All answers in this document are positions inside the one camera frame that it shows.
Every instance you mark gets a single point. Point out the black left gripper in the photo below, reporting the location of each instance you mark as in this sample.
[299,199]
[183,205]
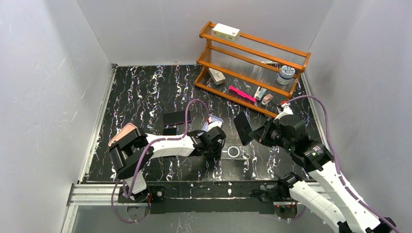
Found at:
[212,149]

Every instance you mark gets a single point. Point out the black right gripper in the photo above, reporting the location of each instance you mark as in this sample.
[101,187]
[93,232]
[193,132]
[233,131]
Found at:
[259,134]

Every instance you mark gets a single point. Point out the lilac phone case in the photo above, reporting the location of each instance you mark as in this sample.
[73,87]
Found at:
[212,122]

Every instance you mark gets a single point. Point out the clear magsafe phone case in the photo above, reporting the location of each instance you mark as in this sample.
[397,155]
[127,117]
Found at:
[235,152]

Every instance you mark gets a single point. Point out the black smartphone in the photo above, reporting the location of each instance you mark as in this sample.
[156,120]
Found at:
[243,128]

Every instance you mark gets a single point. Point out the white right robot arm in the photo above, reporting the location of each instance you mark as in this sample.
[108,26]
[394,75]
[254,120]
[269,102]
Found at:
[343,211]

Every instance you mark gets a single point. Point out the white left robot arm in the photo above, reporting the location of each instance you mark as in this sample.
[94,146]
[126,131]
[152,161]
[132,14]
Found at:
[132,148]

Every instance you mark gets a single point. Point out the pink cased phone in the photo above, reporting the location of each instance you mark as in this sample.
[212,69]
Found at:
[122,133]

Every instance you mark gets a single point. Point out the pink small stapler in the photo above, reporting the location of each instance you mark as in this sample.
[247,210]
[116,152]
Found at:
[267,99]

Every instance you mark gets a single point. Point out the purple-edged smartphone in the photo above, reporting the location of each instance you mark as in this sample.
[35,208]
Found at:
[175,118]

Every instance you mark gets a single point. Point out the light blue stapler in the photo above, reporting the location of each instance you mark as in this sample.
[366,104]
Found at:
[260,93]

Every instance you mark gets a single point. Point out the pink comb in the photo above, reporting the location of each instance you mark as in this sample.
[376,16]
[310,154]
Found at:
[241,94]

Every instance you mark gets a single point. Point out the orange wooden shelf rack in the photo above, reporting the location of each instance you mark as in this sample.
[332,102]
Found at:
[247,64]

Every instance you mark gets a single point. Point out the small grey box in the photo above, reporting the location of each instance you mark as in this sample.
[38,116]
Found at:
[217,76]

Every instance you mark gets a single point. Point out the blue white jar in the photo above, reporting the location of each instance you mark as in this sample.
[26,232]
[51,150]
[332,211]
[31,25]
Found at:
[285,75]

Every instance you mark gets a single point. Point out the white cardboard box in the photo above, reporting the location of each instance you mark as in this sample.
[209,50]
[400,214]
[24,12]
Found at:
[226,32]

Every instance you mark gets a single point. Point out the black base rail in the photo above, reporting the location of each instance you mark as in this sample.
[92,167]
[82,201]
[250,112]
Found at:
[208,197]

